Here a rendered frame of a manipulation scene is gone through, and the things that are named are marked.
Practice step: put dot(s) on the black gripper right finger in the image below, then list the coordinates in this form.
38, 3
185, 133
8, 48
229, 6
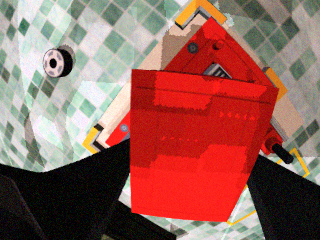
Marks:
288, 206

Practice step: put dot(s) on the yellow rectangular outline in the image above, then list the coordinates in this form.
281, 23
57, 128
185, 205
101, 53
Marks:
306, 174

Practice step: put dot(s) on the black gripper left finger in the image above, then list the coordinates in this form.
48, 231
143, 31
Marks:
73, 202

